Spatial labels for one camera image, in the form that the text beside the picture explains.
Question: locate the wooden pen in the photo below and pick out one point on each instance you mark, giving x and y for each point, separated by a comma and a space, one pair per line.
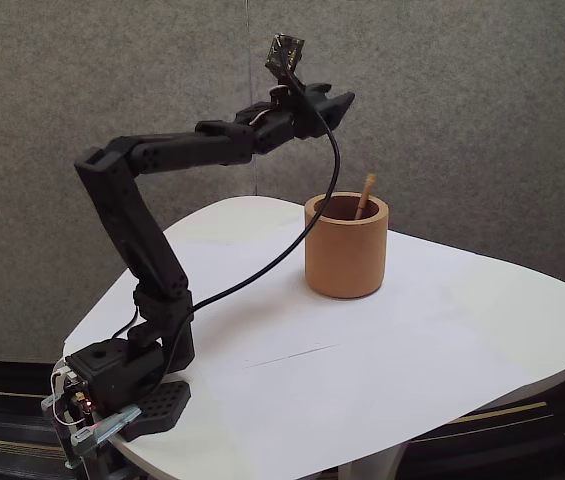
366, 197

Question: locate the brown cork pen holder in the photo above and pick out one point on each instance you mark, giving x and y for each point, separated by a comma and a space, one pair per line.
344, 255

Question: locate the white table leg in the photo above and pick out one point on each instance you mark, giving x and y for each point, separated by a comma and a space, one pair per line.
369, 462

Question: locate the grey metal table clamp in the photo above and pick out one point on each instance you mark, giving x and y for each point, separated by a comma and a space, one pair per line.
107, 425

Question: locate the bare camera circuit board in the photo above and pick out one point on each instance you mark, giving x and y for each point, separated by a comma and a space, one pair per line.
283, 52

